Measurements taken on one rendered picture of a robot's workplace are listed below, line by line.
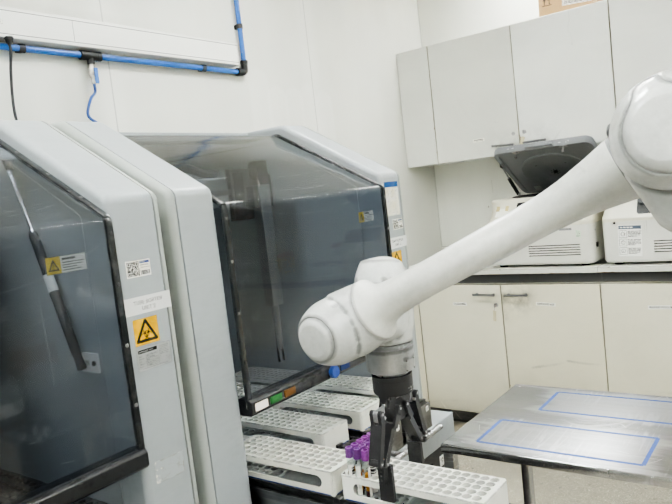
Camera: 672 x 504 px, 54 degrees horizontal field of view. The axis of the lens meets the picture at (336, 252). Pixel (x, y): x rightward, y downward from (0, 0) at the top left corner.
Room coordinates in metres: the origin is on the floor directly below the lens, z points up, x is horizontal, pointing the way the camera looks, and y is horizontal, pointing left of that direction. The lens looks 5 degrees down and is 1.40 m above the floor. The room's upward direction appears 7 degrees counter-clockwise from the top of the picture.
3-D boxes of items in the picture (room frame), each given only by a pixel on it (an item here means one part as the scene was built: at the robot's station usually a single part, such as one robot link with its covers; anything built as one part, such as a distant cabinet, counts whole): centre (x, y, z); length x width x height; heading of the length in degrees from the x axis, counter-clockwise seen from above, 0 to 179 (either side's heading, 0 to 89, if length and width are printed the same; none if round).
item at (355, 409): (1.69, 0.07, 0.83); 0.30 x 0.10 x 0.06; 53
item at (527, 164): (3.58, -1.22, 1.22); 0.62 x 0.56 x 0.64; 141
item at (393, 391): (1.19, -0.08, 1.01); 0.08 x 0.07 x 0.09; 143
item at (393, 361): (1.19, -0.08, 1.09); 0.09 x 0.09 x 0.06
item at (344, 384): (1.81, -0.02, 0.83); 0.30 x 0.10 x 0.06; 53
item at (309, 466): (1.36, 0.15, 0.83); 0.30 x 0.10 x 0.06; 53
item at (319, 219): (1.71, 0.23, 1.28); 0.61 x 0.51 x 0.63; 143
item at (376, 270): (1.18, -0.07, 1.20); 0.13 x 0.11 x 0.16; 148
